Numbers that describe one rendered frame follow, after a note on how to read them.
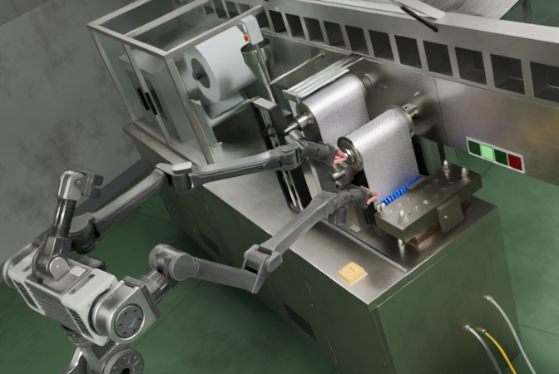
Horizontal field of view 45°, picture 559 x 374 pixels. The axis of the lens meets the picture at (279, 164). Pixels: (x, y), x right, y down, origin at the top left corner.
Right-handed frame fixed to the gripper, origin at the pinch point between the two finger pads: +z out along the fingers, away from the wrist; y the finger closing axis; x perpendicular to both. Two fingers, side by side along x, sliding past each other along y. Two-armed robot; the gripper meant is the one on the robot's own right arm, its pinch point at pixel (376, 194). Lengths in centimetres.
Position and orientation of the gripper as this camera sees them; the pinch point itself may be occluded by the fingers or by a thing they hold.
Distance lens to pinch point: 256.7
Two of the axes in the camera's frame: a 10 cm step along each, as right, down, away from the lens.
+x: 1.3, -9.6, -2.6
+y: 5.3, 2.9, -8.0
